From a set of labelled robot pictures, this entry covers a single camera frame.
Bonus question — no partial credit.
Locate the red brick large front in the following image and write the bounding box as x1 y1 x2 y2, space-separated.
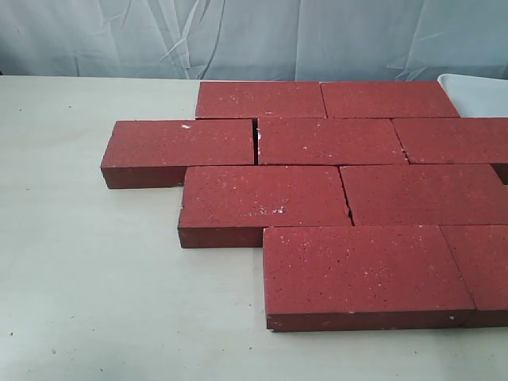
257 117 408 166

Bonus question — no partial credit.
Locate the red brick under tilted brick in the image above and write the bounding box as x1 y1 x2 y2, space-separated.
195 81 327 119

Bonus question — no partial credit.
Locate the white backdrop cloth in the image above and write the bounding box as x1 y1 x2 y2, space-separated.
1 1 507 81

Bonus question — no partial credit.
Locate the white tray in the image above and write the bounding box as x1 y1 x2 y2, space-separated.
437 74 508 117

